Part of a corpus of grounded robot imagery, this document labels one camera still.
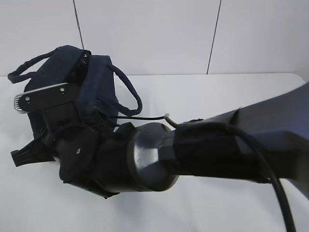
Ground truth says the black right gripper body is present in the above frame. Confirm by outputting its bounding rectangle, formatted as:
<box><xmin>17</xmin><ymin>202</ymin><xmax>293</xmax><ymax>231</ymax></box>
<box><xmin>11</xmin><ymin>122</ymin><xmax>135</xmax><ymax>199</ymax></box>

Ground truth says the navy blue fabric lunch bag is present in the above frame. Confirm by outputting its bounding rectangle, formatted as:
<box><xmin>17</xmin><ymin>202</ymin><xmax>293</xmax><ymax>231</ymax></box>
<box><xmin>8</xmin><ymin>45</ymin><xmax>142</xmax><ymax>137</ymax></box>

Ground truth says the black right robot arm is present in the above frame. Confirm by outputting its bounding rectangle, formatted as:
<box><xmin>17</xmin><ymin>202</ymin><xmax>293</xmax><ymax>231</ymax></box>
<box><xmin>11</xmin><ymin>83</ymin><xmax>309</xmax><ymax>198</ymax></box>

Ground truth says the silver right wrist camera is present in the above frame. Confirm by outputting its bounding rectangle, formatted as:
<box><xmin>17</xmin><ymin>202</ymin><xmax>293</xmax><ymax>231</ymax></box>
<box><xmin>14</xmin><ymin>83</ymin><xmax>82</xmax><ymax>131</ymax></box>

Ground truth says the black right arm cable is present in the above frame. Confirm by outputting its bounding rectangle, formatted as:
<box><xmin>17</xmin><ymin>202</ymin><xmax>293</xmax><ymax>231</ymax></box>
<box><xmin>106</xmin><ymin>113</ymin><xmax>296</xmax><ymax>232</ymax></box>

